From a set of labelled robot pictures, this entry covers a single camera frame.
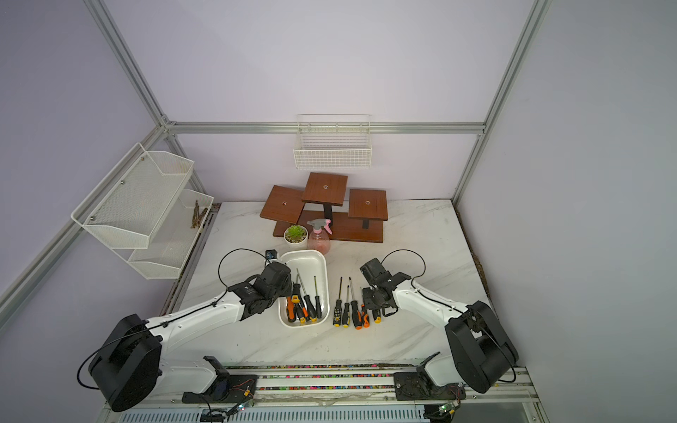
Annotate white plastic storage box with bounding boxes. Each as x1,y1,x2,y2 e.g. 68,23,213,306
278,250,331,329

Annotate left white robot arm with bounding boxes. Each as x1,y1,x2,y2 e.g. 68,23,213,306
88,262,293,412

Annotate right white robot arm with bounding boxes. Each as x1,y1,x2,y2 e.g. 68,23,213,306
360,258,519,394

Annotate small potted green plant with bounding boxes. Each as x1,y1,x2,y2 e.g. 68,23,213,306
283,225,309,250

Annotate pink spray bottle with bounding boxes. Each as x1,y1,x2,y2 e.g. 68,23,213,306
307,218,333,255

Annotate brown wooden tiered stand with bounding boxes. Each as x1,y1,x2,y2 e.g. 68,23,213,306
260,172,389,243

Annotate brown twigs on shelf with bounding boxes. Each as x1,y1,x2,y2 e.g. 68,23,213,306
191,200,209,228

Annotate lower white mesh shelf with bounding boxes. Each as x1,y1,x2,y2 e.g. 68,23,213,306
115,190,213,280

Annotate white mesh shelf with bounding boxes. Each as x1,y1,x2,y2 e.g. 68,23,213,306
115,190,213,280
71,144,194,250

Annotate upper white mesh shelf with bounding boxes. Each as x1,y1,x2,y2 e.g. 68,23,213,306
71,144,194,250

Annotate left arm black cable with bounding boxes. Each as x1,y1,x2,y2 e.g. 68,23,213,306
76,247,271,391

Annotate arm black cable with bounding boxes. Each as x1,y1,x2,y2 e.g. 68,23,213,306
76,247,271,391
380,249,518,384

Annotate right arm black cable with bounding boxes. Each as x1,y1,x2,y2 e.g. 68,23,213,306
380,249,518,384

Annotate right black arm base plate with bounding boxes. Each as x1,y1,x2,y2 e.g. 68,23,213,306
393,352,466,401

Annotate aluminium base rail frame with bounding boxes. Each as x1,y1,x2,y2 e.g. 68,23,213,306
98,364,549,422

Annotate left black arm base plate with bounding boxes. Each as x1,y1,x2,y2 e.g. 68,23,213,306
182,355,258,405

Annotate white wire wall basket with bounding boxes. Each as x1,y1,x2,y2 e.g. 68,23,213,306
294,114,373,171

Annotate aluminium cage frame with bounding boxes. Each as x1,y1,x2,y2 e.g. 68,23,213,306
1,1,551,332

